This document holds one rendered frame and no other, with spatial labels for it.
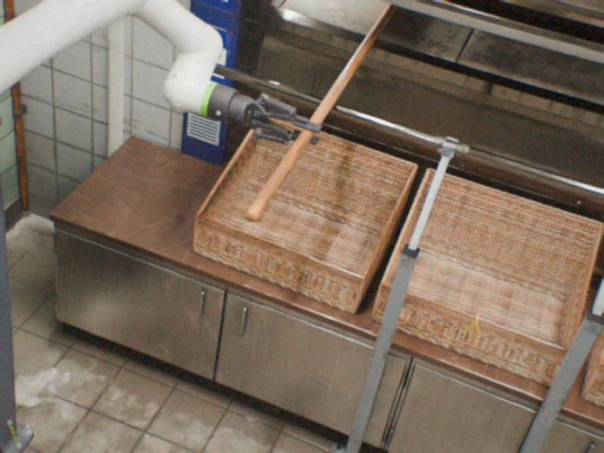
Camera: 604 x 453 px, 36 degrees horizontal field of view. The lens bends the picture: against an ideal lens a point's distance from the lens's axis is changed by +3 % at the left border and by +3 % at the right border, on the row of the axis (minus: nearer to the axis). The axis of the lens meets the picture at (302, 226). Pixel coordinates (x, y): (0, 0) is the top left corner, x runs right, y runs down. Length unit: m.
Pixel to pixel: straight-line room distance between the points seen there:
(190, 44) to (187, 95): 0.13
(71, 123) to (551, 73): 1.71
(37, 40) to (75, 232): 1.09
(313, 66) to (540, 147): 0.74
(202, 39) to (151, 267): 0.83
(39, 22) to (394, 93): 1.26
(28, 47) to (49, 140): 1.63
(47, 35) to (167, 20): 0.42
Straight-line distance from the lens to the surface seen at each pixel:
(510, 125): 2.84
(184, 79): 2.38
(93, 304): 3.13
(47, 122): 3.55
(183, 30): 2.35
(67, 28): 1.99
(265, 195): 2.07
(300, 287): 2.74
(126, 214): 2.96
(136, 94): 3.26
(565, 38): 2.53
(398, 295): 2.49
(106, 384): 3.23
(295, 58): 2.94
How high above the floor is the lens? 2.47
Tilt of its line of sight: 39 degrees down
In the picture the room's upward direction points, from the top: 11 degrees clockwise
